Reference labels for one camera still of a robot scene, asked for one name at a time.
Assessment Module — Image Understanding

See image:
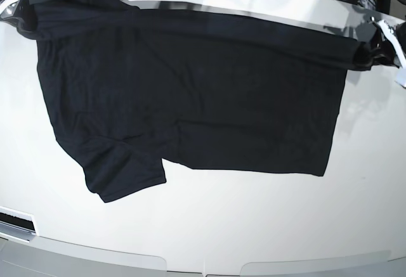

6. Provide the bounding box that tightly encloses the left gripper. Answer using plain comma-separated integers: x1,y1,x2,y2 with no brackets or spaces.
351,16,405,71

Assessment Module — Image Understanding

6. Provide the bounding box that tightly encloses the black t-shirt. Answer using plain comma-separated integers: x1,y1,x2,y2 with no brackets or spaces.
16,0,375,204

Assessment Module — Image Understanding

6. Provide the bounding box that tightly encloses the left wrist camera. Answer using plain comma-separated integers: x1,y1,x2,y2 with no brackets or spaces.
395,68,406,88

